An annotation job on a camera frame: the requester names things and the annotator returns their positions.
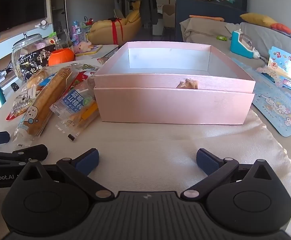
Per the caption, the dark blue cabinet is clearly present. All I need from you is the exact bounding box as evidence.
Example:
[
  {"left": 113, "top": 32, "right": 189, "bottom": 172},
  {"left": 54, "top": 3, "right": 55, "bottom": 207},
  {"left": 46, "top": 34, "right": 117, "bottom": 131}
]
[{"left": 175, "top": 0, "right": 247, "bottom": 43}]

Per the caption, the colourful toy box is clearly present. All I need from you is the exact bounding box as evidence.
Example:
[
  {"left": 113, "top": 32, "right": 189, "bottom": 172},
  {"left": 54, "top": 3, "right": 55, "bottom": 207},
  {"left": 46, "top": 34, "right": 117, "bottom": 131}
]
[{"left": 71, "top": 21, "right": 83, "bottom": 42}]

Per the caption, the orange pumpkin bucket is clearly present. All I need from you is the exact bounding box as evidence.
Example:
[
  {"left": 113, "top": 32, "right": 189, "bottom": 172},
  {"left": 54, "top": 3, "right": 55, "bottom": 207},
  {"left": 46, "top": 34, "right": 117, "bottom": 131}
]
[{"left": 48, "top": 49, "right": 75, "bottom": 67}]

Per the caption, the red ribbon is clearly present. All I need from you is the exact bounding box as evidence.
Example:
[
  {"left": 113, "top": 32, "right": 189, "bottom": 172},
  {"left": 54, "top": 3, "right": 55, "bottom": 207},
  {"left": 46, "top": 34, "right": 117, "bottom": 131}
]
[{"left": 109, "top": 19, "right": 124, "bottom": 44}]

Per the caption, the black snack packet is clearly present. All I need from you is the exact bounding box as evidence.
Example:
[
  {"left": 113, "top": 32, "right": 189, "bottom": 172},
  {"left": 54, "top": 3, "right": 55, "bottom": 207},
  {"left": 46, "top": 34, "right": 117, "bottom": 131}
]
[{"left": 18, "top": 44, "right": 56, "bottom": 82}]

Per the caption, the white side table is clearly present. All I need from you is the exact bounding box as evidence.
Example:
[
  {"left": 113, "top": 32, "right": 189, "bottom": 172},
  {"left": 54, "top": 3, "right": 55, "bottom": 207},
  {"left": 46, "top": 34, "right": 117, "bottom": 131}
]
[{"left": 74, "top": 44, "right": 119, "bottom": 62}]

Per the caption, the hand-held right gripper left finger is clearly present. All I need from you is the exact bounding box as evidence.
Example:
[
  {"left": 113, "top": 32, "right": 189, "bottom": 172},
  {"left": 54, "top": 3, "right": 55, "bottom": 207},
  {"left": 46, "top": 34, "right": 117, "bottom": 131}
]
[{"left": 18, "top": 148, "right": 114, "bottom": 202}]

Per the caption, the white printed snack packet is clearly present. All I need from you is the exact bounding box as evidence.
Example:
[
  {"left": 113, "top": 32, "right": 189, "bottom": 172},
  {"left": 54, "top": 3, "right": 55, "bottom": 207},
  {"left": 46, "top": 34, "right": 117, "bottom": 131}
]
[{"left": 6, "top": 87, "right": 39, "bottom": 121}]

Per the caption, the clear packet with blue label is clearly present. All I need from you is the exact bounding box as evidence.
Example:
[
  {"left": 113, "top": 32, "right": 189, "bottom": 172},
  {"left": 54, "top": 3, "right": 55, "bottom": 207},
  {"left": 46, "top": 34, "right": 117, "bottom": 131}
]
[{"left": 50, "top": 85, "right": 98, "bottom": 120}]

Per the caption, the orange snack bar packet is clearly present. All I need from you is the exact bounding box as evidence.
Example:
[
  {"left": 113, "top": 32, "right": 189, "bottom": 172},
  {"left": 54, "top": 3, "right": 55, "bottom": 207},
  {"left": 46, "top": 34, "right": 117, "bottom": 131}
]
[{"left": 55, "top": 101, "right": 99, "bottom": 142}]

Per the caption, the beige dining chair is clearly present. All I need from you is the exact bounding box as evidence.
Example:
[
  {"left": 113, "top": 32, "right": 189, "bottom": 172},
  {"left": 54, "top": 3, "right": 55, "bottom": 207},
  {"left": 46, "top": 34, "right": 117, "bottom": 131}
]
[{"left": 162, "top": 4, "right": 176, "bottom": 29}]

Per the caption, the black television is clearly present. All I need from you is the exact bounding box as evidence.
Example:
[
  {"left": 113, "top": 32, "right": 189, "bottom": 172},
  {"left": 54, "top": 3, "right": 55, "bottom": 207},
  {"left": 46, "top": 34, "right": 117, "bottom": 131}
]
[{"left": 0, "top": 0, "right": 48, "bottom": 39}]

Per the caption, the blue cartoon sticker book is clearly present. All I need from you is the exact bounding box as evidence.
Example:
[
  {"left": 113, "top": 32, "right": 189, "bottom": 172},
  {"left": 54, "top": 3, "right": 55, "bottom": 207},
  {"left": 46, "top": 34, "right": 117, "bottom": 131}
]
[{"left": 232, "top": 57, "right": 291, "bottom": 137}]

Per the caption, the pink cardboard box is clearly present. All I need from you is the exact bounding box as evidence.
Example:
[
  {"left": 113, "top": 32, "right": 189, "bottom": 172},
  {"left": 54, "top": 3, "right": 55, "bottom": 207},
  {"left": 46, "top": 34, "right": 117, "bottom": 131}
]
[{"left": 93, "top": 42, "right": 256, "bottom": 125}]

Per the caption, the shelf unit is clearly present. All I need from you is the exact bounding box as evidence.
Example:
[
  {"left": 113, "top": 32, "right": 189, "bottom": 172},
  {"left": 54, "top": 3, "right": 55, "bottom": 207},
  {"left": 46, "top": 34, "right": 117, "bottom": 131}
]
[{"left": 48, "top": 0, "right": 69, "bottom": 34}]

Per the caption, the long bread stick packet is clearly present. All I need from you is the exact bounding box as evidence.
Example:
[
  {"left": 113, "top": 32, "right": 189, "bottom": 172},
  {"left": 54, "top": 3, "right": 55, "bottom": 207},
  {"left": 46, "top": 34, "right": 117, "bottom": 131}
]
[{"left": 14, "top": 67, "right": 73, "bottom": 147}]

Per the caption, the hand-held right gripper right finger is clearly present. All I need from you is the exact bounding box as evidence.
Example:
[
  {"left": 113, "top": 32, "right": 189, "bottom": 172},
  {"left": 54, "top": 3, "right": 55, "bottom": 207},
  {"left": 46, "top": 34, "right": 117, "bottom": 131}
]
[{"left": 180, "top": 148, "right": 277, "bottom": 202}]

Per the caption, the bread roll packet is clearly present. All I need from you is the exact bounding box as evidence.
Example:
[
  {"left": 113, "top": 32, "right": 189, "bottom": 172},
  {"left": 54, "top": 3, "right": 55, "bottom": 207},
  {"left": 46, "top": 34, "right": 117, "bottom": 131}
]
[{"left": 23, "top": 66, "right": 61, "bottom": 92}]

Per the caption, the blue cartoon playset carton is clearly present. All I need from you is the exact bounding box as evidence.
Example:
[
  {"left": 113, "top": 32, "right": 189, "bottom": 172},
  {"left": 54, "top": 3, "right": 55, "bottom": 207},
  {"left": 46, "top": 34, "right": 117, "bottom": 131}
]
[{"left": 257, "top": 46, "right": 291, "bottom": 90}]

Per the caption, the yellow armchair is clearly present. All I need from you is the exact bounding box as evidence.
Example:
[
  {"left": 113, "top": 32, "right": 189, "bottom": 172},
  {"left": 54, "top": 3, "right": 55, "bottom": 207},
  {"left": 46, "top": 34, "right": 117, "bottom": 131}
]
[{"left": 88, "top": 4, "right": 142, "bottom": 46}]

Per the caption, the blue toy machine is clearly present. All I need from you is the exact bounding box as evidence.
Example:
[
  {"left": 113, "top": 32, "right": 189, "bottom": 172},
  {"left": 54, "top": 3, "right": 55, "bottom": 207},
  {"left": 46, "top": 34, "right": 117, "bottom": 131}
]
[{"left": 230, "top": 29, "right": 261, "bottom": 60}]

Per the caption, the pink plush toy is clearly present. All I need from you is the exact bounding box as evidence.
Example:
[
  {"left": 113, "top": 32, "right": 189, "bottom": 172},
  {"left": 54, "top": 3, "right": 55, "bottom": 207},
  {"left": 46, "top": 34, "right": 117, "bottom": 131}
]
[{"left": 73, "top": 42, "right": 92, "bottom": 53}]

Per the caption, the grey covered sofa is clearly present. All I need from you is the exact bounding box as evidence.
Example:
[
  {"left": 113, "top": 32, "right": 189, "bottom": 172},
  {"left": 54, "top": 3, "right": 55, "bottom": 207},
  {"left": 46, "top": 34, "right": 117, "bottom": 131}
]
[{"left": 180, "top": 17, "right": 291, "bottom": 80}]

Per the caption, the dark coat on rack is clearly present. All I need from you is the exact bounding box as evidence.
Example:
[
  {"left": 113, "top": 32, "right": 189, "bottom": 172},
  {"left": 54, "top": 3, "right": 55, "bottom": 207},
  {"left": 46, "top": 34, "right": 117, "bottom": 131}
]
[{"left": 127, "top": 0, "right": 159, "bottom": 29}]

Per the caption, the orange pillow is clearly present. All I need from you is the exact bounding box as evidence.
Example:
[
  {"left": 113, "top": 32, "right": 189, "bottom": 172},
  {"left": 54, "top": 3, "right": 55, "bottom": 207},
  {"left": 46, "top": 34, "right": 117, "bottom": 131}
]
[{"left": 270, "top": 23, "right": 291, "bottom": 35}]

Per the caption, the white tablecloth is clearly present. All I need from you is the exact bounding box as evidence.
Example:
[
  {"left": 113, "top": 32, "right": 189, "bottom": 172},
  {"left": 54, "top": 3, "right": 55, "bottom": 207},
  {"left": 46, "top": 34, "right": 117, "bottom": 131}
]
[{"left": 0, "top": 60, "right": 291, "bottom": 240}]

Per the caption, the yellow pillow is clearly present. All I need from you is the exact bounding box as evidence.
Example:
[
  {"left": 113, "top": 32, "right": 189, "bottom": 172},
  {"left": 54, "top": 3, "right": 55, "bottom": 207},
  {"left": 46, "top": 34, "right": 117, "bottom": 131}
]
[{"left": 240, "top": 12, "right": 278, "bottom": 28}]

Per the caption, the glass jar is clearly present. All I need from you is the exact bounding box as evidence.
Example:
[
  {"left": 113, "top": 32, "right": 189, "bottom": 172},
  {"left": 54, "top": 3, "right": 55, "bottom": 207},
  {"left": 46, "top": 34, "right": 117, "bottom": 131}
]
[{"left": 12, "top": 34, "right": 48, "bottom": 80}]

